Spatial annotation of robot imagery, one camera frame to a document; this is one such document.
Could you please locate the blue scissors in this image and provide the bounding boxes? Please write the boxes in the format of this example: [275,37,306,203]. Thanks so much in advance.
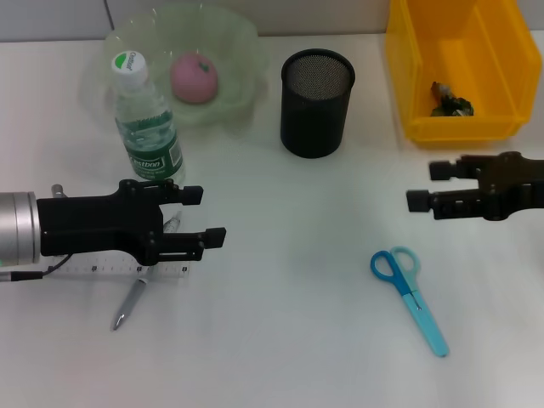
[370,246,450,358]

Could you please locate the yellow plastic bin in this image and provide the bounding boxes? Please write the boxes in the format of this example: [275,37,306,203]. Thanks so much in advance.
[385,0,542,150]

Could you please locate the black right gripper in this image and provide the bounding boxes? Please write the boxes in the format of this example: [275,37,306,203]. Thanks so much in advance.
[405,150,544,223]

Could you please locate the black mesh pen holder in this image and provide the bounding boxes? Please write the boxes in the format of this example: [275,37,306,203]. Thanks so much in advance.
[280,48,356,160]

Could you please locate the green plastic wrapper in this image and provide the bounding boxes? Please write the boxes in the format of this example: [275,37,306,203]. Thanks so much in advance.
[429,80,474,117]

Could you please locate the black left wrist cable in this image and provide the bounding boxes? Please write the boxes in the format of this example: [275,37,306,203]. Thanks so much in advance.
[0,254,74,284]

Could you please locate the clear green-label water bottle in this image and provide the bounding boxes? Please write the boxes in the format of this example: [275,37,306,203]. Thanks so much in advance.
[110,50,187,184]

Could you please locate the green translucent fruit bowl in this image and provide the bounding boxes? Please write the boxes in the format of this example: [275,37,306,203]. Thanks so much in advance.
[103,3,268,128]

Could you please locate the silver ballpoint pen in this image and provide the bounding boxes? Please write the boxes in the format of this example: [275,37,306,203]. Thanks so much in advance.
[110,210,184,332]

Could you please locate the clear plastic ruler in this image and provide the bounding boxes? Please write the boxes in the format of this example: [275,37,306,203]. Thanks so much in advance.
[49,254,193,284]

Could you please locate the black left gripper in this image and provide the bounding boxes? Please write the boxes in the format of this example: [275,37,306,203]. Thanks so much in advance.
[36,178,228,267]

